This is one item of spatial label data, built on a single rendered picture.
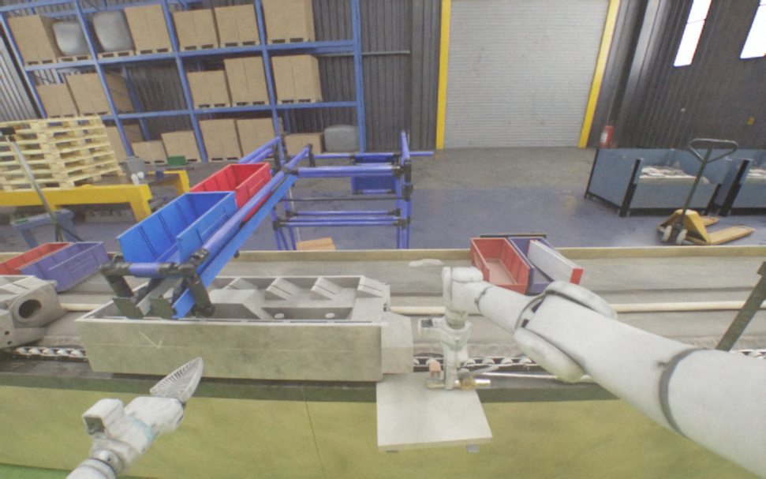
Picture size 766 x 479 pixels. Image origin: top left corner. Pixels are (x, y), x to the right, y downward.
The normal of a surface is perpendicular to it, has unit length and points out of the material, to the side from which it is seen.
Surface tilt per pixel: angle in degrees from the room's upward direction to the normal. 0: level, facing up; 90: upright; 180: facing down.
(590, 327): 41
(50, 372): 0
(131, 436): 59
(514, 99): 90
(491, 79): 90
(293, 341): 80
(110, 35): 88
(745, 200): 90
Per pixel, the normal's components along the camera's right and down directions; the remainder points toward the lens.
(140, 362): -0.04, 0.28
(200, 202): -0.03, 0.49
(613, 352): -0.80, -0.51
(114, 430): 0.98, -0.17
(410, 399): -0.03, -0.90
